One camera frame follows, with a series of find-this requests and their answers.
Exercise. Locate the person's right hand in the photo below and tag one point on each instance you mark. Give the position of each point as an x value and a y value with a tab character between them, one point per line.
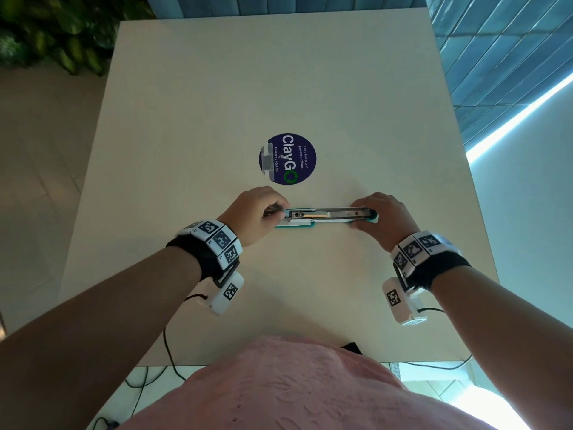
388	221

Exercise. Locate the person's left hand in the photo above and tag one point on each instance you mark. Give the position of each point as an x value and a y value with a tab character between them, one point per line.
248	214

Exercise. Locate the person's right fingers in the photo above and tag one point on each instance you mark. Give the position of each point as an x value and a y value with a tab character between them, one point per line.
363	202

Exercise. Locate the person's left fingers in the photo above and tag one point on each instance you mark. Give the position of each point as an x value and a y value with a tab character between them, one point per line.
275	205

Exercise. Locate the teal and silver stapler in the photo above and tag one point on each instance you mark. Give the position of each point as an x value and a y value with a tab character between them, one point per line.
326	216

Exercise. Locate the person's left forearm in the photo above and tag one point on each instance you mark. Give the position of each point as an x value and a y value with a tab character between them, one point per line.
89	322

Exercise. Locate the person's right forearm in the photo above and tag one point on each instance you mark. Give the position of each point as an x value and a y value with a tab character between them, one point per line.
506	335

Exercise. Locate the round dark blue sticker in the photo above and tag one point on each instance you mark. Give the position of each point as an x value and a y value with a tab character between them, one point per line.
288	158

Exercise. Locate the black wristband with marker blocks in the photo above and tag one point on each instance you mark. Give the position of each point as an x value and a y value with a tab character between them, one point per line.
425	257
210	246

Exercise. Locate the small black object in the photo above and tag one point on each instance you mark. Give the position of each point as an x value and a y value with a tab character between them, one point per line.
352	347

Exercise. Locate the white light strip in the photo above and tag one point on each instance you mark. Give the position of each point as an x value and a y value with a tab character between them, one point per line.
519	120

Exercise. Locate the pink shirt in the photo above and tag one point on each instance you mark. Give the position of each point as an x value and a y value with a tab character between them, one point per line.
291	389

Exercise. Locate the green leafy plant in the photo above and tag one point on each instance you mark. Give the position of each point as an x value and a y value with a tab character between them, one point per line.
58	31

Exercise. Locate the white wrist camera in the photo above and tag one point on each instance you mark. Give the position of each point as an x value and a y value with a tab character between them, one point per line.
227	293
399	302

